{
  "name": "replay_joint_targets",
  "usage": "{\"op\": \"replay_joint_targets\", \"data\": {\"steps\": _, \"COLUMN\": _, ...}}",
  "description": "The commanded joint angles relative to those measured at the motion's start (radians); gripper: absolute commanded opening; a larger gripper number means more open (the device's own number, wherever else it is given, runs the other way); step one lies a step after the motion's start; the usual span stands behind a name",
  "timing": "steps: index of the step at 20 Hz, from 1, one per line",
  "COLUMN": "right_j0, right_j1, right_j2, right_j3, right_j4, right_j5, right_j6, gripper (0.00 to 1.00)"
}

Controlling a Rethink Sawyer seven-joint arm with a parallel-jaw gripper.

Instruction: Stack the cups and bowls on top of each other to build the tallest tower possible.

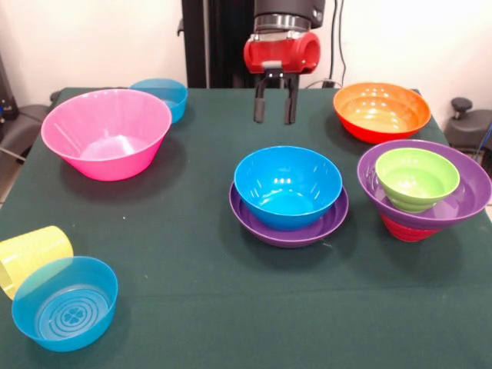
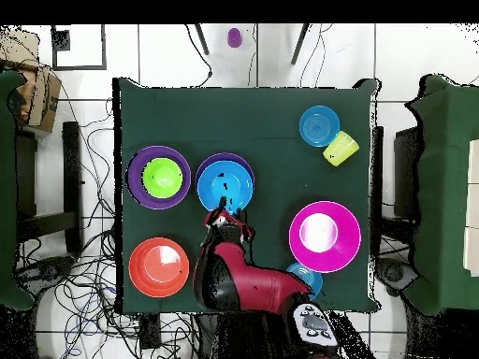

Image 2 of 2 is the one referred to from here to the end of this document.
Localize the small green bowl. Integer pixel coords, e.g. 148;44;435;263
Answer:
140;157;184;200

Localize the purple bowl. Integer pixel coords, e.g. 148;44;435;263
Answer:
195;151;256;188
124;145;193;210

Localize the orange bowl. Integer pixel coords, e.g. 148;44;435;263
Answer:
127;237;191;299

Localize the dark green table cloth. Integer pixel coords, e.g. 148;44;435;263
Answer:
111;76;383;315

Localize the translucent blue small bowl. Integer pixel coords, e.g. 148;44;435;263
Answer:
285;262;324;301
298;105;341;148

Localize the large pink bowl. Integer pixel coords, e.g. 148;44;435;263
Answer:
288;200;363;274

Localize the translucent yellow cup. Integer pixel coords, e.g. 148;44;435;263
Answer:
322;130;361;168

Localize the black tripod leg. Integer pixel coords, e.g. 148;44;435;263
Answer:
194;23;210;56
290;23;311;65

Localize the purple cup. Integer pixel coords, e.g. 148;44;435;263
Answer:
226;26;243;49

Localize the cardboard box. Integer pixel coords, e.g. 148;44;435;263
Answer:
0;28;63;134

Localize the green cloth covered table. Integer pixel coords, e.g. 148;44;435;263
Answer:
0;68;35;311
403;73;479;317

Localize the tangle of black cables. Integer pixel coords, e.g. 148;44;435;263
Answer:
14;74;199;359

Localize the black floor cable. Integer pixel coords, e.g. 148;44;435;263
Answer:
182;23;215;88

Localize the black metal frame stand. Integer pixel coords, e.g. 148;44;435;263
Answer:
15;121;84;255

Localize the black square floor frame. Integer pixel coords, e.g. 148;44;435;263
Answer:
51;23;108;71

